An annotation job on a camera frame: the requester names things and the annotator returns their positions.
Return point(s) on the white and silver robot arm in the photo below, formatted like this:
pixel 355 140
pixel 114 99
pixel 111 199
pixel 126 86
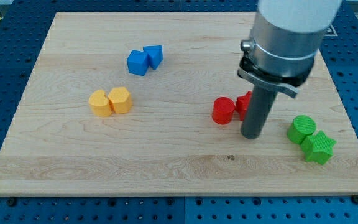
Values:
pixel 280 50

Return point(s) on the red cylinder block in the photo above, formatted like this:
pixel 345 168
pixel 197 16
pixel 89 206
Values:
pixel 223 109

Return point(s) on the yellow hexagon block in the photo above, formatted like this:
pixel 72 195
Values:
pixel 120 100

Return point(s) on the light wooden board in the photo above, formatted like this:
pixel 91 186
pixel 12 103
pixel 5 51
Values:
pixel 167 144

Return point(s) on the red star block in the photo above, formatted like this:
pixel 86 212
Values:
pixel 242 104

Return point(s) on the blue pentagon block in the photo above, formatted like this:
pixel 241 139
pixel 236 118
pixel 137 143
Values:
pixel 155 55

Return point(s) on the blue cube block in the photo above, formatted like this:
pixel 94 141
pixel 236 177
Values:
pixel 137 62

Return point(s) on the yellow heart block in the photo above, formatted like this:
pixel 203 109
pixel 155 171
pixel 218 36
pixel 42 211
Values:
pixel 99 104

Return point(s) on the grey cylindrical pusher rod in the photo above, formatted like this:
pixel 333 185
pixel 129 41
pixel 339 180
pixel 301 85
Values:
pixel 257 112

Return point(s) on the green cylinder block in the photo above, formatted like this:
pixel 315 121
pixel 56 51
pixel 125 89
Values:
pixel 301 127

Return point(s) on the green star block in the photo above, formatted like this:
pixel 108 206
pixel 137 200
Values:
pixel 318 147

